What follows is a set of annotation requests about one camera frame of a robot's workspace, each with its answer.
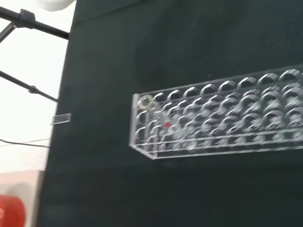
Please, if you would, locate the clear acrylic test tube rack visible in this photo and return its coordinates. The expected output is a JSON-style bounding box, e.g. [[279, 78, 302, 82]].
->
[[129, 63, 303, 160]]

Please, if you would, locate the black camera tripod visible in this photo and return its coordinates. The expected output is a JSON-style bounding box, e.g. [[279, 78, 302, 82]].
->
[[0, 6, 71, 104]]

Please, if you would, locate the black bench cloth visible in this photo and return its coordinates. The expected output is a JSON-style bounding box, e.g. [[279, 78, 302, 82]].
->
[[35, 0, 303, 227]]

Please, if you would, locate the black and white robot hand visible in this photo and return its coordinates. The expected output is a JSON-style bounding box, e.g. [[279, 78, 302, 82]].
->
[[37, 0, 77, 12]]

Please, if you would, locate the thin dark cable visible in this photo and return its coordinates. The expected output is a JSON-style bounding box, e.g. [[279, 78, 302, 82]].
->
[[0, 138, 52, 148]]

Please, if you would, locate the red flask ring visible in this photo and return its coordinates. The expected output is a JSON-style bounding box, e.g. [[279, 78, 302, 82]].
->
[[0, 194, 26, 227]]

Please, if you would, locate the clear acrylic cloth clip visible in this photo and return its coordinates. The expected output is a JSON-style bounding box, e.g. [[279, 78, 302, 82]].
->
[[52, 113, 71, 125]]

